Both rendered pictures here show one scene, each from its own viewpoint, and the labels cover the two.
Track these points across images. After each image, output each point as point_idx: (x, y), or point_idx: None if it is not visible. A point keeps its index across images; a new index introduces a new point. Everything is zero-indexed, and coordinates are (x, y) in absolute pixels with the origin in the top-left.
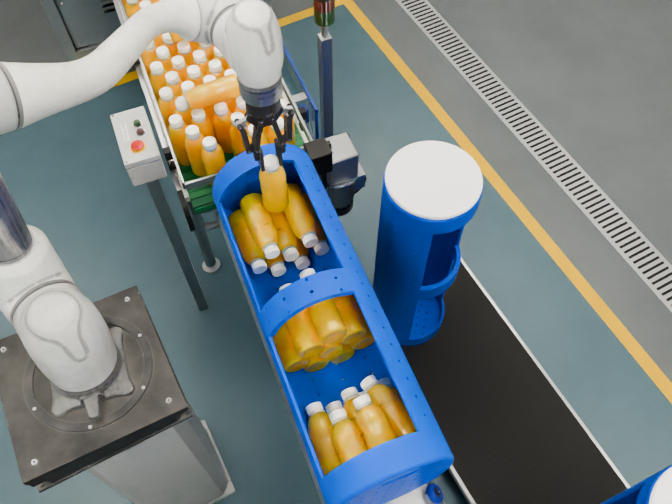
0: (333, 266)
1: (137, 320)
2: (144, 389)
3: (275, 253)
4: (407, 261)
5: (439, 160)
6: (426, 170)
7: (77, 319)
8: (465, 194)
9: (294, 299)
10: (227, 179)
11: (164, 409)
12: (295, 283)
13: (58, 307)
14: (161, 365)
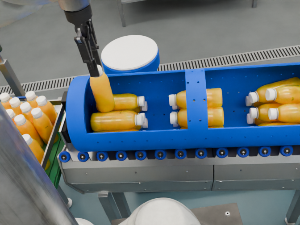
0: (156, 108)
1: None
2: None
3: (142, 118)
4: None
5: (120, 46)
6: (122, 52)
7: (175, 202)
8: (147, 43)
9: (198, 93)
10: (78, 113)
11: (234, 218)
12: (187, 89)
13: (158, 212)
14: (194, 214)
